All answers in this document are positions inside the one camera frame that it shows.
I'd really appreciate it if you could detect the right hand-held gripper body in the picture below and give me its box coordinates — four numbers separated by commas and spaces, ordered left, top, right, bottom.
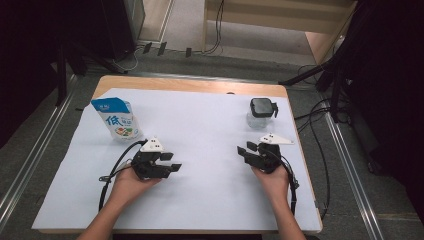
245, 133, 295, 174

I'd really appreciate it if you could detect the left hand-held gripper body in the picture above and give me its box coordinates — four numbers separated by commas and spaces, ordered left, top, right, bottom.
131, 136, 174, 180

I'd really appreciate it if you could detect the clear jar with black lid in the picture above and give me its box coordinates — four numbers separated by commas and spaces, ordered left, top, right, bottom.
246, 97, 279, 130

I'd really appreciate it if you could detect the blue and white salt bag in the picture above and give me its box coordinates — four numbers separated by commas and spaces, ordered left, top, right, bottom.
90, 97, 144, 142

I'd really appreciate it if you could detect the person's right hand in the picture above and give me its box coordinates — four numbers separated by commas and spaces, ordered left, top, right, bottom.
251, 164, 290, 201

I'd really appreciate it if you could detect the person's left hand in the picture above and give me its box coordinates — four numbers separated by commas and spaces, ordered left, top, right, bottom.
111, 166, 163, 205

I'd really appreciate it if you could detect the white paper sheet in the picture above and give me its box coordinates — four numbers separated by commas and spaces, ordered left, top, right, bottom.
31, 87, 322, 233

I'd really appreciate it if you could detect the black metal stand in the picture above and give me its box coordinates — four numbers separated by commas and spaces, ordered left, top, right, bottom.
54, 39, 129, 107
279, 56, 349, 124

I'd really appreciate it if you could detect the light wooden shelf unit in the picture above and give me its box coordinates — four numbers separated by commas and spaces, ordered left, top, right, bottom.
202, 0, 358, 66

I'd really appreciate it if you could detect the grey cabinet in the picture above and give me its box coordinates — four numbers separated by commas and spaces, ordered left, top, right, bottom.
123, 0, 146, 39

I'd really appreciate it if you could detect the dark curtain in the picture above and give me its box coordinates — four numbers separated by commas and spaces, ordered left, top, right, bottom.
333, 0, 424, 228
0, 0, 134, 149

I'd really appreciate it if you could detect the left hand-held gripper black cable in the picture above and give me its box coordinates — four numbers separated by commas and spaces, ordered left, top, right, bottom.
98, 139, 148, 212

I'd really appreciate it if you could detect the hand-held gripper black cable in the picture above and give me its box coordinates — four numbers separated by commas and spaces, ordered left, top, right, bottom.
259, 146, 300, 216
98, 139, 148, 212

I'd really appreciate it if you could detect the right hand-held gripper black cable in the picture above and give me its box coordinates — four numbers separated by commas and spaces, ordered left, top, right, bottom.
259, 146, 300, 216

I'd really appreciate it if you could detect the black floor cable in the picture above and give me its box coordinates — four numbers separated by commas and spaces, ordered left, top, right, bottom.
294, 64, 333, 221

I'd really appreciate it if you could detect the metal floor rail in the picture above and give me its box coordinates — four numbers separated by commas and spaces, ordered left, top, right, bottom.
0, 74, 78, 231
321, 109, 384, 240

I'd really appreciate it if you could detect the white floor cable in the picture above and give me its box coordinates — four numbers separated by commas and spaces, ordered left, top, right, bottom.
111, 46, 146, 73

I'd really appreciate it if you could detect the black hanging cable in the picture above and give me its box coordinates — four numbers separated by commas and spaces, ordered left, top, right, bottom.
203, 0, 225, 54

